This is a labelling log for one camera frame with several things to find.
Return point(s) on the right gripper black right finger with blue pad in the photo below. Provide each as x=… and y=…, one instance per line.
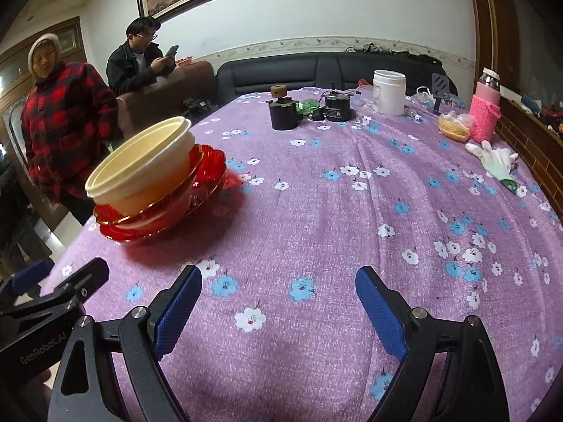
x=471, y=387

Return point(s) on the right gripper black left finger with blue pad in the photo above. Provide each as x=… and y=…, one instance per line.
x=86, y=387

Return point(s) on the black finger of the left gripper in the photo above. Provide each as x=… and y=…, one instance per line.
x=78, y=287

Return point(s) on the beige ribbed plastic bowl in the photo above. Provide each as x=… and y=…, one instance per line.
x=145, y=168

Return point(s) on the red glass plate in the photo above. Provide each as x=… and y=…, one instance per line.
x=206, y=179

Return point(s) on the person in red plaid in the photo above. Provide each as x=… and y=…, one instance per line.
x=69, y=120

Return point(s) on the brown armchair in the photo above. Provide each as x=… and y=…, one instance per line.
x=143, y=108

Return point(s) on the seated man in black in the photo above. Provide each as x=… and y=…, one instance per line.
x=138, y=62

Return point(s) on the white cotton glove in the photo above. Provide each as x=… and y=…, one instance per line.
x=497, y=162

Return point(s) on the wooden brick-pattern cabinet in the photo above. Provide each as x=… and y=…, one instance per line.
x=540, y=149

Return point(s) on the black leather sofa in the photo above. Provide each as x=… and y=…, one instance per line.
x=335, y=69

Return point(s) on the purple floral tablecloth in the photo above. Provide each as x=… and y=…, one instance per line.
x=279, y=333

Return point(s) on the black pot with cork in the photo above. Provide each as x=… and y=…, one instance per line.
x=283, y=109

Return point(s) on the bagged yellow food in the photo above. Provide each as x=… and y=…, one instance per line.
x=456, y=127

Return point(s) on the pink sleeved thermos bottle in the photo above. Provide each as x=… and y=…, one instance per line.
x=485, y=106

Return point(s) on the green plastic wrapper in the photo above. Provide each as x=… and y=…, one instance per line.
x=306, y=108

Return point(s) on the black round tea tin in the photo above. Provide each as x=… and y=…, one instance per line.
x=337, y=106

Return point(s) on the black phone stand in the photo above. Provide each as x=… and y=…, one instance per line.
x=440, y=90

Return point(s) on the white plastic jar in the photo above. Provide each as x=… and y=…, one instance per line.
x=389, y=92

